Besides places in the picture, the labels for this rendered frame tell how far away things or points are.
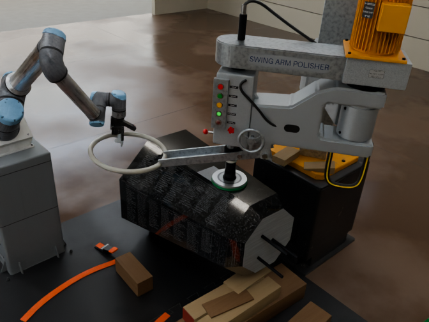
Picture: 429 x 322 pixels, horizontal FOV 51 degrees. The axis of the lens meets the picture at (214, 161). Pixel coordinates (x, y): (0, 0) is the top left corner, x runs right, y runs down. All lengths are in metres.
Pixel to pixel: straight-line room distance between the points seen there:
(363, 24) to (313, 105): 0.45
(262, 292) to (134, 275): 0.86
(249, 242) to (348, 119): 0.87
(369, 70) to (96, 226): 2.41
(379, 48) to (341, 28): 0.65
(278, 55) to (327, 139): 0.53
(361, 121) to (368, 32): 0.45
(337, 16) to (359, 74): 0.69
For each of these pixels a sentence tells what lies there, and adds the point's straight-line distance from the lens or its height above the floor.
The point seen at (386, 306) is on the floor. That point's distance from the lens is 3.38.
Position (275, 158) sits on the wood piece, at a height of 0.82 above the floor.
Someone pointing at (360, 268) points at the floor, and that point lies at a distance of 3.60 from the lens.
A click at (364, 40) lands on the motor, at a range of 2.29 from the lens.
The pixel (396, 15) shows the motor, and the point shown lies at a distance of 2.20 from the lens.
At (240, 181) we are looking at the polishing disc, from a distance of 2.71.
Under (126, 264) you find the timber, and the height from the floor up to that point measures 0.13.
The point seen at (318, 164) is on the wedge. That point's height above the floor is 0.81.
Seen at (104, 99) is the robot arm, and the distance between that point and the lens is 2.89.
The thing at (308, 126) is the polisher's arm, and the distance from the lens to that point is 2.42.
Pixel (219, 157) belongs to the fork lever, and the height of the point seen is 1.01.
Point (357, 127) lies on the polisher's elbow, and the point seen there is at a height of 1.33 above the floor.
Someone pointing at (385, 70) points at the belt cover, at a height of 1.65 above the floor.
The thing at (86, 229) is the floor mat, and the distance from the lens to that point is 3.70.
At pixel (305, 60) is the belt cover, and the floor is 1.66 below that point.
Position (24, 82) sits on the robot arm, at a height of 1.36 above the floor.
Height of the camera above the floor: 2.30
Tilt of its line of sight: 30 degrees down
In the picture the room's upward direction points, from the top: 4 degrees clockwise
